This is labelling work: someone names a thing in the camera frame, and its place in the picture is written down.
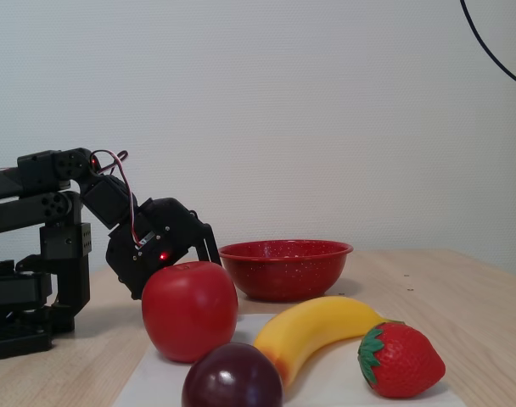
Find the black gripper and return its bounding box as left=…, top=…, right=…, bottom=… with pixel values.
left=104, top=196, right=223, bottom=301

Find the yellow toy banana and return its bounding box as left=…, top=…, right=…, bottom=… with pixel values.
left=252, top=295, right=406, bottom=389

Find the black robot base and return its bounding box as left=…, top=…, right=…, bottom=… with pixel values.
left=0, top=259, right=55, bottom=362

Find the red speckled enamel bowl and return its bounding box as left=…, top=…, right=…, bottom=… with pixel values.
left=217, top=239, right=354, bottom=303

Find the red toy apple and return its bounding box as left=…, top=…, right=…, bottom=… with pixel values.
left=141, top=260, right=239, bottom=364

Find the dark purple toy plum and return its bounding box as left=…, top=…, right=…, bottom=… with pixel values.
left=181, top=342, right=284, bottom=407

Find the white paper sheet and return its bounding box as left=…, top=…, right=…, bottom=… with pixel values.
left=111, top=312, right=467, bottom=407

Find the red toy strawberry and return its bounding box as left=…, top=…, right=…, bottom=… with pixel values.
left=356, top=321, right=447, bottom=399

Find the red white gripper servo wire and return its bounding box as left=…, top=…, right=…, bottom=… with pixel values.
left=90, top=148, right=151, bottom=249

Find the black hanging cable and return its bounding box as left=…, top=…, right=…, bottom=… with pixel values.
left=459, top=0, right=516, bottom=91

